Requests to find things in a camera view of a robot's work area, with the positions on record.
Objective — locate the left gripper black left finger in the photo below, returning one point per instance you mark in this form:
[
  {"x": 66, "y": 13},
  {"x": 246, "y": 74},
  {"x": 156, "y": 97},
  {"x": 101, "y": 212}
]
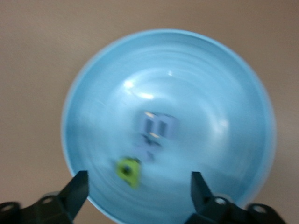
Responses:
[{"x": 72, "y": 193}]

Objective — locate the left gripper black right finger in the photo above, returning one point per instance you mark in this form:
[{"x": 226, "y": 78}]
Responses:
[{"x": 203, "y": 200}]

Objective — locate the green lowercase letter b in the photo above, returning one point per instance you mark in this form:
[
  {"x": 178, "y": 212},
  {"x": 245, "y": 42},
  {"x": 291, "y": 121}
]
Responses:
[{"x": 128, "y": 172}]

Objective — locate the blue lowercase letter t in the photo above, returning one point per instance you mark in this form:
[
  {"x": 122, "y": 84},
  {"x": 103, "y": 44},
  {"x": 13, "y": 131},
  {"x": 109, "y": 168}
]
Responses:
[{"x": 146, "y": 149}]

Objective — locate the blue lowercase letter m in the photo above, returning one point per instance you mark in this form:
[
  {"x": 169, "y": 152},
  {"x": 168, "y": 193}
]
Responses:
[{"x": 160, "y": 127}]

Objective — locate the blue plastic plate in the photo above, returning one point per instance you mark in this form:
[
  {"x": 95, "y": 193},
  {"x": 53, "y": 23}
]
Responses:
[{"x": 187, "y": 81}]

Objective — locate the brown table cover sheet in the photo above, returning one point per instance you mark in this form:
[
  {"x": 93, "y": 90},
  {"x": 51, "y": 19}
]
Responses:
[{"x": 35, "y": 70}]

